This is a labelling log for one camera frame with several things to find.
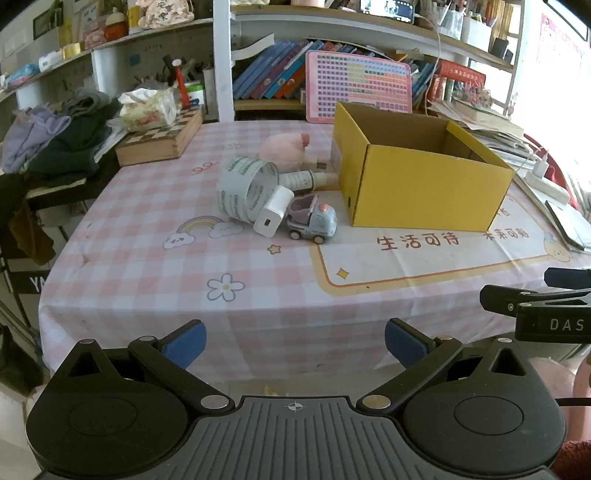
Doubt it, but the wooden chess box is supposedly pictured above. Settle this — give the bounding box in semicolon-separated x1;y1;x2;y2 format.
115;107;205;167

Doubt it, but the dark green garment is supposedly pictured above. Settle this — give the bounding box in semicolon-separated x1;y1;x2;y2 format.
28;104;122;183

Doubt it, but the red chair back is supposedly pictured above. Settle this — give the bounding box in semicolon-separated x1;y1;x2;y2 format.
524;133;578;208

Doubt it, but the large white charger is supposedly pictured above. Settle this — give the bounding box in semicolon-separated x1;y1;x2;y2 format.
253;185;295;238

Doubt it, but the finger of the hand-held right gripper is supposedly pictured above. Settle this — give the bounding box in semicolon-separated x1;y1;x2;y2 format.
545;268;591;289
480;285;591;319

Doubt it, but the lavender garment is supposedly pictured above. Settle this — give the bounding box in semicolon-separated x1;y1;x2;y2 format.
0;105;71;172

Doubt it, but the pastel toy car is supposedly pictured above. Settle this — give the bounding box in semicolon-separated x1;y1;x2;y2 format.
285;194;339;244

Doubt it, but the small white bottle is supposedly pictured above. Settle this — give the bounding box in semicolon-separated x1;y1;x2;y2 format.
278;170;339;193

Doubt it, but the clear pen holder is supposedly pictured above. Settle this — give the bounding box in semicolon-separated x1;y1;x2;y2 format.
438;7;465;40

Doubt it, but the white bookshelf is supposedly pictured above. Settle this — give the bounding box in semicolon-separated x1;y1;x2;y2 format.
0;0;527;123

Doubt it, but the red boxed book set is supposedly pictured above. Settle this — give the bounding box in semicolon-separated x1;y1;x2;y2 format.
436;59;486;88

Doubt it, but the grey garment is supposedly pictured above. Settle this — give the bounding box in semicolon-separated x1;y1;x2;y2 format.
62;88;112;116

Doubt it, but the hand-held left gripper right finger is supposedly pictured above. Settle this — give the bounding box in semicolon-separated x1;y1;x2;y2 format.
355;318;550;416

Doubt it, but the row of children's books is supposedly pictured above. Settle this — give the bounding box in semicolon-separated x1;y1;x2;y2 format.
232;39;437;107

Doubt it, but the floral tissue pack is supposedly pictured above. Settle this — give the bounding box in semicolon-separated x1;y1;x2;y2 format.
117;88;178;132

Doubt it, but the row of small colourful books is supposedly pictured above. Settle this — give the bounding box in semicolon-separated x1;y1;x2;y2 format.
431;76;490;104

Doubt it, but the small black box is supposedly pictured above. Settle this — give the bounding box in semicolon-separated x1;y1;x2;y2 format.
489;37;514;65

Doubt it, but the red yellow jar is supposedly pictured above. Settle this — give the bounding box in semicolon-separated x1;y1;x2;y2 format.
104;8;127;41

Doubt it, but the white pen holder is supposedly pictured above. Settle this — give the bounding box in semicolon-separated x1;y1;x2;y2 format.
462;14;492;51

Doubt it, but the person's fuzzy clothing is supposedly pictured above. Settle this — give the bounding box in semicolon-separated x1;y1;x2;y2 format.
529;344;591;480

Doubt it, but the pink floral cloth doll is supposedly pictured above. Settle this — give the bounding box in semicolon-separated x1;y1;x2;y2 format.
134;0;197;29

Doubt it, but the black folding chair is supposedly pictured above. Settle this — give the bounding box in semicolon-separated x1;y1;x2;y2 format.
0;152;122;324

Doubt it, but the black smartphone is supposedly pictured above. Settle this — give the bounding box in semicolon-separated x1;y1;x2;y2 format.
360;0;415;24

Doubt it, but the pink button learning pad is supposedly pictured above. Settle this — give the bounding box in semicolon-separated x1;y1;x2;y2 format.
305;50;413;124

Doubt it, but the pink plush toy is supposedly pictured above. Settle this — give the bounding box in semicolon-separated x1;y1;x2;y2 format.
259;132;315;172

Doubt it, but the red white stick toy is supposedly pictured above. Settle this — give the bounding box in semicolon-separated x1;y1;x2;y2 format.
168;58;191;109

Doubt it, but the grey notebook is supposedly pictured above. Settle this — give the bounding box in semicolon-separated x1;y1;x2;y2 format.
545;199;591;254

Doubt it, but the stack of papers and books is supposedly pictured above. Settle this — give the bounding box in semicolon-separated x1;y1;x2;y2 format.
429;95;536;160

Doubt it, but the pink gift box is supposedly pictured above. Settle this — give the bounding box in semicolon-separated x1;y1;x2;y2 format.
82;22;109;49

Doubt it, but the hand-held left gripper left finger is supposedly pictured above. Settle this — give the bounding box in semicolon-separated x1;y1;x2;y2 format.
46;319;236;416

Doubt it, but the brown hanging cloth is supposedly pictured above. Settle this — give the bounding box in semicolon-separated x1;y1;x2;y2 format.
7;185;56;266

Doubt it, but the yellow cardboard box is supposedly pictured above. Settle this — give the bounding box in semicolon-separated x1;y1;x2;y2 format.
331;102;515;232

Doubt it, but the clear tape roll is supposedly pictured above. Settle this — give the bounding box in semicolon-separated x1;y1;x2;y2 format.
216;156;280;227

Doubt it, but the white charging cable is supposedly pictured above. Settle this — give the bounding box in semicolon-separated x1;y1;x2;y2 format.
413;11;444;114

